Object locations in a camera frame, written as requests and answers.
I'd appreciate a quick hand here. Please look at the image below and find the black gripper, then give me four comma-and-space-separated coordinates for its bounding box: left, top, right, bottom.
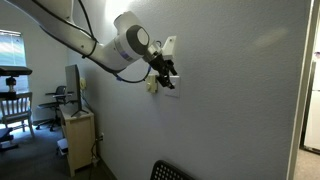
145, 42, 178, 90

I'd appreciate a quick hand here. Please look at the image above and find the black computer monitor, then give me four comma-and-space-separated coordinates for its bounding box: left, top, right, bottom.
64, 64, 90, 118

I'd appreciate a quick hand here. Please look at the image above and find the black perforated chair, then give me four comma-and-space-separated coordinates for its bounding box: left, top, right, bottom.
149, 159, 197, 180

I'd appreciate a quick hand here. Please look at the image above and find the light wooden cabinet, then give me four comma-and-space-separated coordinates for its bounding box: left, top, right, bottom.
59, 104, 98, 178

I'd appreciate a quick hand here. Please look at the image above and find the black office chair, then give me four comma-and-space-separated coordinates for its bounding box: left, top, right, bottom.
35, 85, 73, 132

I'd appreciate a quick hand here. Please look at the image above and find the white box on floor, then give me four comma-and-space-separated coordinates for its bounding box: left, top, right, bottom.
56, 137, 70, 157

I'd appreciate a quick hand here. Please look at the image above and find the white wooden slat chair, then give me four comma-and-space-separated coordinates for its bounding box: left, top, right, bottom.
0, 91, 36, 138

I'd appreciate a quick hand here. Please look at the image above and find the window with blinds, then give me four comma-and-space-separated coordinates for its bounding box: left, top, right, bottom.
0, 29, 27, 94

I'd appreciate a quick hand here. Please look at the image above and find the white double switch plate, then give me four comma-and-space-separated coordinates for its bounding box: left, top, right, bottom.
164, 75, 181, 99

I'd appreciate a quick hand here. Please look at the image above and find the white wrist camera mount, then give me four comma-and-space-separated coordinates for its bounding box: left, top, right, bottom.
161, 35, 178, 62

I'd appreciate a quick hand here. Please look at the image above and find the black power cord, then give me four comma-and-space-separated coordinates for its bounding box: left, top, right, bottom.
87, 135, 102, 180

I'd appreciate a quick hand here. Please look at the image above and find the white door frame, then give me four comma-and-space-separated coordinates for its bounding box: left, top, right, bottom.
286, 0, 320, 180

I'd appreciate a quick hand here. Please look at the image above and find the black camera on tripod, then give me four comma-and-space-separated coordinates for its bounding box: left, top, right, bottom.
0, 65, 34, 100

